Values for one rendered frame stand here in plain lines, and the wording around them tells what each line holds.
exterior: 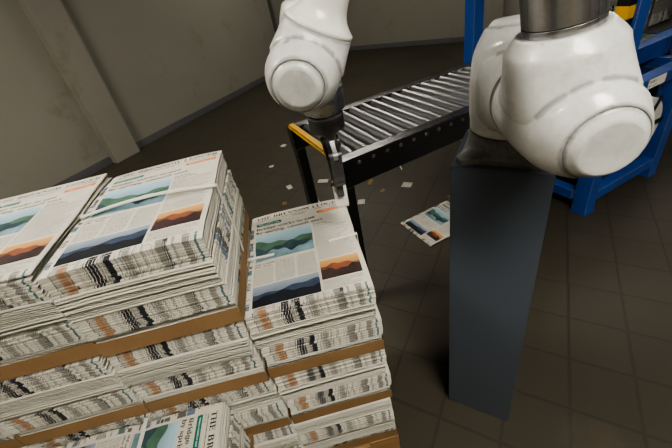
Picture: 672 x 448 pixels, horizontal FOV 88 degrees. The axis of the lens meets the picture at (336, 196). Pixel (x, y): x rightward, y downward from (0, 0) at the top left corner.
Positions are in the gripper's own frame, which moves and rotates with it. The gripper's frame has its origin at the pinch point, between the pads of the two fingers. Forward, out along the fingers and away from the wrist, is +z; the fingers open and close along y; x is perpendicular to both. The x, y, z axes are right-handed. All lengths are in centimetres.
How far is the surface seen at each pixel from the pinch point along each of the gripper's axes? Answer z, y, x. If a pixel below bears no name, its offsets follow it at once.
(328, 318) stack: 19.7, 18.1, -9.5
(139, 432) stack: 36, 22, -58
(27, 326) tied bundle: 0, 19, -62
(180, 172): -10.4, -9.7, -35.8
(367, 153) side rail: 17, -49, 17
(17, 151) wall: 46, -276, -265
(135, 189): -10.1, -6.7, -45.8
